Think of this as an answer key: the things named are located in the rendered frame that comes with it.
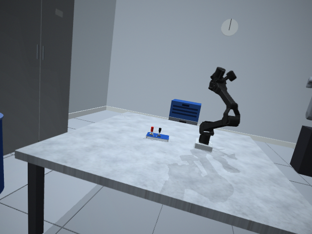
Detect blue circuit board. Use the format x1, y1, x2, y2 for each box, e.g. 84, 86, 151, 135
146, 127, 169, 142

